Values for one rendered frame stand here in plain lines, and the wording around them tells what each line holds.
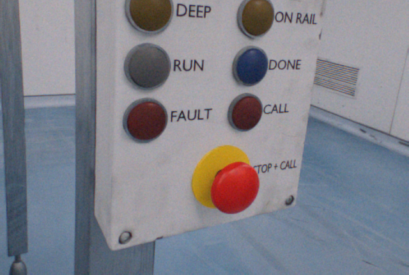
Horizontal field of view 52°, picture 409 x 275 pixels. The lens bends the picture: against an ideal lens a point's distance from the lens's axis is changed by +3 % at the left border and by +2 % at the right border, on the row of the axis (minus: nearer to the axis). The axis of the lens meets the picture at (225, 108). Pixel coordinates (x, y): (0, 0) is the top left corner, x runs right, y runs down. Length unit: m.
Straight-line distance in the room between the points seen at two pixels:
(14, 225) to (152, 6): 1.42
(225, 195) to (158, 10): 0.13
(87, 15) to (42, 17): 3.57
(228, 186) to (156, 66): 0.10
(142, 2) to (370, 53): 3.62
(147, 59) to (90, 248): 0.19
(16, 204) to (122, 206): 1.30
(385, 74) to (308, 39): 3.42
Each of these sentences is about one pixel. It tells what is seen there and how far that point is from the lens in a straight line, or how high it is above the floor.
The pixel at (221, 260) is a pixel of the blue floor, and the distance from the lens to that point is 1.90.
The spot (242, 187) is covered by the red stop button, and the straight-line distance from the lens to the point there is 0.30.
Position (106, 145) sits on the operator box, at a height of 1.00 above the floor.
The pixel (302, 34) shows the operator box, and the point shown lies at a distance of 0.33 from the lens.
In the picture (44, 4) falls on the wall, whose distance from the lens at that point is 3.89.
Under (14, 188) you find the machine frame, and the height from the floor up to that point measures 0.42.
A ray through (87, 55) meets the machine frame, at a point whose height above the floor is 1.05.
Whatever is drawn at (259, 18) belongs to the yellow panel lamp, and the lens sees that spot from 0.30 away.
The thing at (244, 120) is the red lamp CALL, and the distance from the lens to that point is 0.31.
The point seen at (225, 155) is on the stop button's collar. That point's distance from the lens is 0.31.
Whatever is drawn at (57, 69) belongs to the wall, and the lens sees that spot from 3.97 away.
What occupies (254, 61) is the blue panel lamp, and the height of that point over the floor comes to 1.06.
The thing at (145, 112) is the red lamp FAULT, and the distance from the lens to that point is 0.27.
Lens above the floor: 1.11
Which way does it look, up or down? 15 degrees down
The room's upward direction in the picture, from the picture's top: 5 degrees clockwise
